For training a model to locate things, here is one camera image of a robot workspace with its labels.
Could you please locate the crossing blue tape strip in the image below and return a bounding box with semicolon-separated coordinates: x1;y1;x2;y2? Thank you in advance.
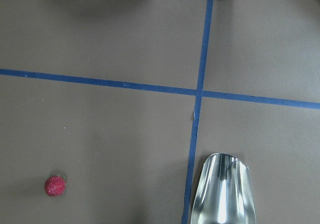
181;0;214;224

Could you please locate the long blue tape strip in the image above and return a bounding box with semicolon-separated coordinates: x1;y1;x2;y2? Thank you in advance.
0;68;320;110

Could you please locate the silver metal scoop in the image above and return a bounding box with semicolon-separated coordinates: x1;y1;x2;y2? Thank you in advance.
190;153;257;224

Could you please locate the red strawberry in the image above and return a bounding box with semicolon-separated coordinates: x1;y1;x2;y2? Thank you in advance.
44;175;67;197

